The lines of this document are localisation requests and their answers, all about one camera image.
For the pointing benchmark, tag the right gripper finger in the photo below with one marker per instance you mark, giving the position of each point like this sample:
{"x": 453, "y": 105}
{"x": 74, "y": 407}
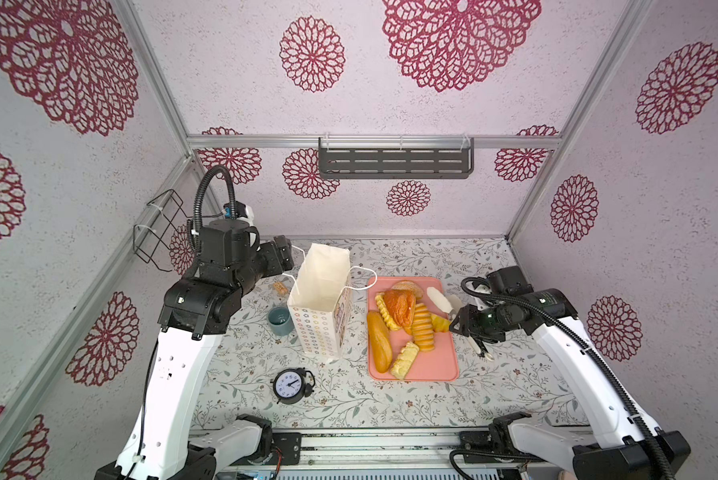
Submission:
{"x": 480, "y": 345}
{"x": 448, "y": 304}

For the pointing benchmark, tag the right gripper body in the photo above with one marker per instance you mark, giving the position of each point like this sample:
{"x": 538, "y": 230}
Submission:
{"x": 485, "y": 323}

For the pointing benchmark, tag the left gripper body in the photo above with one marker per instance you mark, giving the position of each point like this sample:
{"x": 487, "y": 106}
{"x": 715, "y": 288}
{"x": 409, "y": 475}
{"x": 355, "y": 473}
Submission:
{"x": 269, "y": 261}

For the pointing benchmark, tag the orange croissant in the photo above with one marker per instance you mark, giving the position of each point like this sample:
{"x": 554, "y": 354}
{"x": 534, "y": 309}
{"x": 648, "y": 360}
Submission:
{"x": 401, "y": 306}

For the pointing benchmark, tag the white paper bag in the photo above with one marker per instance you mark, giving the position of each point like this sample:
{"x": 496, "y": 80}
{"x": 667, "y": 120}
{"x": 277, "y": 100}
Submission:
{"x": 320, "y": 300}

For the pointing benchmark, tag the pale yellow square bread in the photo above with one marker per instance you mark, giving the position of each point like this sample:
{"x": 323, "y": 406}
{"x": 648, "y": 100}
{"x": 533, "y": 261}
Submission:
{"x": 404, "y": 360}

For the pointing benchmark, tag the long baguette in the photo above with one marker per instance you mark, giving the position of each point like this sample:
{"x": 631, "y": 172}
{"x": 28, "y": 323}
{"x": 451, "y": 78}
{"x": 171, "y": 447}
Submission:
{"x": 378, "y": 335}

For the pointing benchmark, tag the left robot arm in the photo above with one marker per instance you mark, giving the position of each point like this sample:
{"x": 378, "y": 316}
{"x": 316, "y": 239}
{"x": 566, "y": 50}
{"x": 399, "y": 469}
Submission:
{"x": 230, "y": 258}

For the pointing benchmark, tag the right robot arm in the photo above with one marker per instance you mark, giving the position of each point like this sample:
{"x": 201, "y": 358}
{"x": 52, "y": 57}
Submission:
{"x": 619, "y": 440}

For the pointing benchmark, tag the small yellow bread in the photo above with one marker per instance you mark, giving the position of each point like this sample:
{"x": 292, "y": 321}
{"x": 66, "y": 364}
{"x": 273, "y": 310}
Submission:
{"x": 440, "y": 324}

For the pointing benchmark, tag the ridged spiral bread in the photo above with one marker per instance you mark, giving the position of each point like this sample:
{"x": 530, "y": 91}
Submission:
{"x": 422, "y": 330}

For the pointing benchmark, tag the corn-like yellow bread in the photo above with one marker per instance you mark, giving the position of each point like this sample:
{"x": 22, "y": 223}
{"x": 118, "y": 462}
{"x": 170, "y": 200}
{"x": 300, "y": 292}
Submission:
{"x": 385, "y": 313}

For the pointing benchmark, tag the pink tray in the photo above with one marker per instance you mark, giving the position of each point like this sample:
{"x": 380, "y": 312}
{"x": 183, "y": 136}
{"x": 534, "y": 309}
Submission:
{"x": 439, "y": 365}

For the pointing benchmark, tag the teal cup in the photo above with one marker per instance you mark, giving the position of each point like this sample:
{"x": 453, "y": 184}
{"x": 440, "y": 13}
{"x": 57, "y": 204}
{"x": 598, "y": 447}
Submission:
{"x": 280, "y": 321}

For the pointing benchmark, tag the black alarm clock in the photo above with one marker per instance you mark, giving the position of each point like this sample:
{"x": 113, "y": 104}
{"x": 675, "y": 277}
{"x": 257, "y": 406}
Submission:
{"x": 290, "y": 386}

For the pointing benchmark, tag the black wire rack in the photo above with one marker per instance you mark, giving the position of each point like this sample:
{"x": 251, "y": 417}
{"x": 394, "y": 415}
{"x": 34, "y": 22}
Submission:
{"x": 163, "y": 241}

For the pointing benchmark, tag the grey wall shelf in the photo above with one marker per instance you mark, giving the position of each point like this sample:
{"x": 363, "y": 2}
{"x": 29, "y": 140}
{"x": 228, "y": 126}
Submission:
{"x": 398, "y": 163}

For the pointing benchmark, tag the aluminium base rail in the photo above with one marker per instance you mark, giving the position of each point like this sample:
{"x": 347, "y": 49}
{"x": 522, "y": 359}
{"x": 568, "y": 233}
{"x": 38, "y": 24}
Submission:
{"x": 397, "y": 453}

